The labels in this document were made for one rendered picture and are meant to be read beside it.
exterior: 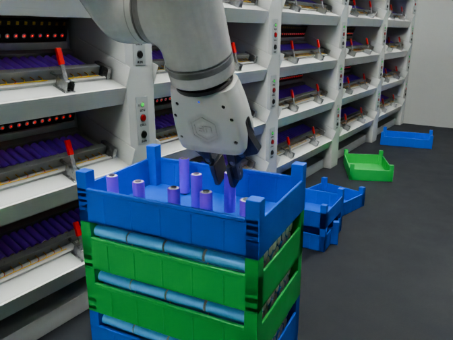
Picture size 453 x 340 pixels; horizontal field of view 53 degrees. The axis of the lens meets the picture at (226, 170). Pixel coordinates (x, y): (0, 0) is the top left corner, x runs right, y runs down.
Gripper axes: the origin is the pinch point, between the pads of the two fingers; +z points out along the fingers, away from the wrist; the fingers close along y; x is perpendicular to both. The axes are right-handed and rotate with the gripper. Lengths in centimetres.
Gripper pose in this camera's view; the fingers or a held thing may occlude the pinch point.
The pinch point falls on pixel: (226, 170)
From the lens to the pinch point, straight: 68.0
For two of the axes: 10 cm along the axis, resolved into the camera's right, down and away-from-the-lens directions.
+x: 4.0, -6.4, 6.6
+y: 9.0, 1.3, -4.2
